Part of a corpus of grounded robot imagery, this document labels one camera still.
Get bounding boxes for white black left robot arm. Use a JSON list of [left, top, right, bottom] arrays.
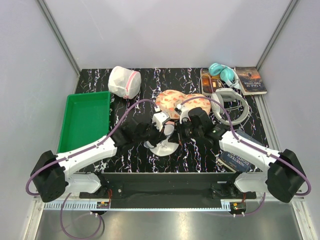
[[30, 120, 174, 203]]

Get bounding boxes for teal white headphones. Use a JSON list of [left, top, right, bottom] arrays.
[[208, 63, 241, 90]]

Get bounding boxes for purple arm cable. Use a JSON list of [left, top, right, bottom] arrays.
[[25, 98, 162, 238], [178, 96, 312, 217]]

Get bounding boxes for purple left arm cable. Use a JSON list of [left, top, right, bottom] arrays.
[[25, 98, 162, 238]]

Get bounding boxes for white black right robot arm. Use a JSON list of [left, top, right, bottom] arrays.
[[176, 105, 307, 203]]

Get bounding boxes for orange dark paperback book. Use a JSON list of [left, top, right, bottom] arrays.
[[200, 68, 225, 97]]

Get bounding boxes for grey white wired headset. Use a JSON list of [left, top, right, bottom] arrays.
[[210, 88, 250, 126]]

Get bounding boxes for Nineteen Eighty-Four blue book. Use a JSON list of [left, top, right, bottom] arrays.
[[216, 129, 261, 173]]

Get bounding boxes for green plastic tray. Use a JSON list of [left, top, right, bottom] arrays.
[[57, 91, 111, 153]]

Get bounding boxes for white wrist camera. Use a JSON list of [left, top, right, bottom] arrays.
[[175, 103, 190, 124], [152, 111, 170, 132]]

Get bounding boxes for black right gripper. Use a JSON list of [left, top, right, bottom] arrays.
[[168, 118, 203, 145]]

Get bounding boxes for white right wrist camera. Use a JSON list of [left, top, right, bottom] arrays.
[[175, 103, 190, 124]]

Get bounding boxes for Tale of Two Cities book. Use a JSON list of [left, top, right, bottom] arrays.
[[234, 66, 268, 96]]

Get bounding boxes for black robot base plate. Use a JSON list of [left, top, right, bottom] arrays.
[[79, 173, 244, 210]]

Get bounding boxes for pink-trimmed round mesh laundry bag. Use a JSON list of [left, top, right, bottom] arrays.
[[108, 66, 142, 100]]

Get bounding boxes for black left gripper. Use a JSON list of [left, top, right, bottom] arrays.
[[134, 119, 167, 147]]

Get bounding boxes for aluminium frame rail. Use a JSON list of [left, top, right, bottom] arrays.
[[29, 180, 306, 213]]

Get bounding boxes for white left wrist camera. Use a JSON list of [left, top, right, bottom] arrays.
[[152, 111, 170, 132]]

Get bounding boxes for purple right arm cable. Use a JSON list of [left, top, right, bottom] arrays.
[[178, 96, 312, 217]]

